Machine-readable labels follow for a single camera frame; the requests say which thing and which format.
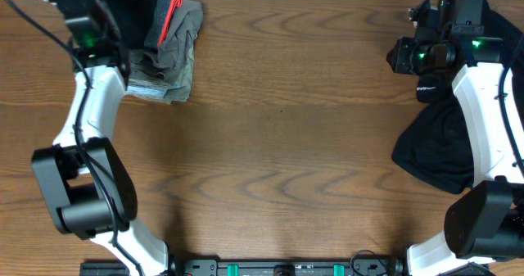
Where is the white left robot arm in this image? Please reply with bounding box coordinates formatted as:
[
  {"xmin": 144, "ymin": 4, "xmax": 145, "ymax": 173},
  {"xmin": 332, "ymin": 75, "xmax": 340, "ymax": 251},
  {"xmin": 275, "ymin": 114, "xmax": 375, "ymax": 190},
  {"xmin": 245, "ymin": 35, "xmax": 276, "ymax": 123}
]
[{"xmin": 31, "ymin": 0, "xmax": 169, "ymax": 275}]

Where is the black garment pile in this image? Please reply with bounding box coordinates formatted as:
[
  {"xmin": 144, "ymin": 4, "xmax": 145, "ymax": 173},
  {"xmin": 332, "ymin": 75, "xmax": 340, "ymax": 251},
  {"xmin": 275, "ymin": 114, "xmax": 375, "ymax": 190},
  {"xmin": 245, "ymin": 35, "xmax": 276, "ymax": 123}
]
[{"xmin": 391, "ymin": 0, "xmax": 523, "ymax": 194}]

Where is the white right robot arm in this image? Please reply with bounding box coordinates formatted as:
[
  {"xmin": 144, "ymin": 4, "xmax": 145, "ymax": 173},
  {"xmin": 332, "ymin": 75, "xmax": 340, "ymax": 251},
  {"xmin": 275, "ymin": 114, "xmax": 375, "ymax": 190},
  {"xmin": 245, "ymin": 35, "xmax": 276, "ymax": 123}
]
[{"xmin": 388, "ymin": 36, "xmax": 523, "ymax": 275}]

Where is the folded olive grey garment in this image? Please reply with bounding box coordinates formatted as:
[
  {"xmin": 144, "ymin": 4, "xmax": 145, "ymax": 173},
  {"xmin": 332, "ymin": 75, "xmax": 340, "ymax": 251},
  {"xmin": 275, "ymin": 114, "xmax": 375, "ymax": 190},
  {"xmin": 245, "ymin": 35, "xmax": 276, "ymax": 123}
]
[{"xmin": 128, "ymin": 0, "xmax": 204, "ymax": 104}]

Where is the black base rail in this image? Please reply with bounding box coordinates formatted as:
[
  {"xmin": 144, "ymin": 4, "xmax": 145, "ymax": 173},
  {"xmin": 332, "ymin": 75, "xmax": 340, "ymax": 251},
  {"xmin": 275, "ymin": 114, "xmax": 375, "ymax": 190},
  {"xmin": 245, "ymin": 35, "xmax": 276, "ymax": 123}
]
[{"xmin": 79, "ymin": 256, "xmax": 495, "ymax": 276}]

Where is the folded light blue garment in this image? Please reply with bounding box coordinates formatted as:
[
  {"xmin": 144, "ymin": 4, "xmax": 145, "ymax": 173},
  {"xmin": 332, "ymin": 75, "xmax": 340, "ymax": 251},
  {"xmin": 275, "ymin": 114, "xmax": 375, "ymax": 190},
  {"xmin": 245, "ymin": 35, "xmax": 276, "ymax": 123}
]
[{"xmin": 126, "ymin": 84, "xmax": 170, "ymax": 102}]

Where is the folded black garment red trim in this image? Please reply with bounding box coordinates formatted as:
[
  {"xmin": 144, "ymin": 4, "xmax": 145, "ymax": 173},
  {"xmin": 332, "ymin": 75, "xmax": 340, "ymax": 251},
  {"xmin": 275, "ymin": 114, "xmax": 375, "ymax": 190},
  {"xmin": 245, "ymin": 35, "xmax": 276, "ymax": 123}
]
[{"xmin": 106, "ymin": 0, "xmax": 183, "ymax": 49}]

